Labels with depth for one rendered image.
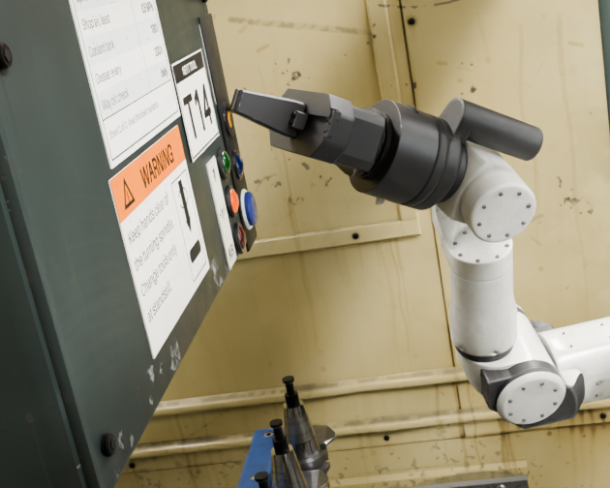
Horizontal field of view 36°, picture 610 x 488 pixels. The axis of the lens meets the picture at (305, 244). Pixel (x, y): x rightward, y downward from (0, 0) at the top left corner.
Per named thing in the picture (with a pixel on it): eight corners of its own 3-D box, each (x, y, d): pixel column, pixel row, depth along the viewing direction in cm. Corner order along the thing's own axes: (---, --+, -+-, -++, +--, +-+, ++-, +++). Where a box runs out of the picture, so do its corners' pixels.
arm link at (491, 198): (372, 171, 93) (463, 200, 98) (409, 231, 84) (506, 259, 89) (427, 72, 88) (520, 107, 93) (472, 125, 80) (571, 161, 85)
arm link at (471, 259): (422, 132, 93) (431, 238, 101) (456, 178, 86) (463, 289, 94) (483, 115, 94) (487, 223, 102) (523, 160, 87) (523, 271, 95)
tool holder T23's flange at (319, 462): (281, 461, 123) (277, 444, 122) (325, 451, 123) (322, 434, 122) (285, 486, 117) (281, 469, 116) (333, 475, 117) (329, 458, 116)
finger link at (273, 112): (240, 81, 79) (304, 103, 82) (229, 118, 80) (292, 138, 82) (247, 82, 78) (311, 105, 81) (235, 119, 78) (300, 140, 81)
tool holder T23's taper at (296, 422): (284, 446, 121) (274, 399, 119) (318, 439, 121) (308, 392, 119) (287, 463, 117) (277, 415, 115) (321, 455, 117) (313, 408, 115)
